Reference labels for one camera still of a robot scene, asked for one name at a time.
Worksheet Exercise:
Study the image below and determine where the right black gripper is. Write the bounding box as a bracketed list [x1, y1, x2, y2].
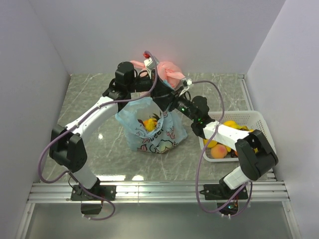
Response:
[154, 86, 198, 122]

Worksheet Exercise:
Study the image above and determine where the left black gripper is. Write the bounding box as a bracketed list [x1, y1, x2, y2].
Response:
[128, 69, 174, 100]

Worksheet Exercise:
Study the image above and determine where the blue plastic bag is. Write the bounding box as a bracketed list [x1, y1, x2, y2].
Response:
[115, 96, 187, 153]

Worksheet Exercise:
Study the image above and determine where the fake pineapple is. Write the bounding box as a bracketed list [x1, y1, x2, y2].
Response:
[149, 113, 160, 122]

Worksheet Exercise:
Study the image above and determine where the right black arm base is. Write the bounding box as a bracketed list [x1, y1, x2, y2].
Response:
[199, 184, 249, 216]

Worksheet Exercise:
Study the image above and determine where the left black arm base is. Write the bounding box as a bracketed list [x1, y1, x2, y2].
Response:
[70, 185, 116, 219]

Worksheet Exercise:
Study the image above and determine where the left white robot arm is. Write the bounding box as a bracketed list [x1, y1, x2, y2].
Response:
[49, 58, 174, 200]

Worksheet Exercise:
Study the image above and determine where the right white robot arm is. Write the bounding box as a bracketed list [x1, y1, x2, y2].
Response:
[169, 96, 279, 200]

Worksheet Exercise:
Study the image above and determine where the pink tied plastic bag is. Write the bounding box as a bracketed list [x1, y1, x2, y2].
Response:
[129, 60, 187, 90]

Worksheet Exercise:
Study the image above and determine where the yellow fake orange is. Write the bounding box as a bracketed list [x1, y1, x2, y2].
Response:
[203, 139, 218, 148]

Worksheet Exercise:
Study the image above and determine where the fake peach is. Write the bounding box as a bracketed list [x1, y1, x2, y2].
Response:
[210, 144, 228, 159]

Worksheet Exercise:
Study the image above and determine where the white plastic basket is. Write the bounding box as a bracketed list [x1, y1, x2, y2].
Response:
[203, 111, 277, 163]

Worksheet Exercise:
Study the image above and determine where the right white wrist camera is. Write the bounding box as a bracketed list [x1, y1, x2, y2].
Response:
[179, 78, 193, 96]

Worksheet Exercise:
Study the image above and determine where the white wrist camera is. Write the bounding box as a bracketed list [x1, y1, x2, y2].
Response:
[144, 57, 155, 78]
[179, 78, 193, 96]

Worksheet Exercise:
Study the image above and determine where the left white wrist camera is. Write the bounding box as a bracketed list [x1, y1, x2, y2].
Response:
[144, 57, 155, 78]

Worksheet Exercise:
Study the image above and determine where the aluminium rail frame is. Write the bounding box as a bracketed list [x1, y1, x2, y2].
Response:
[14, 74, 302, 239]

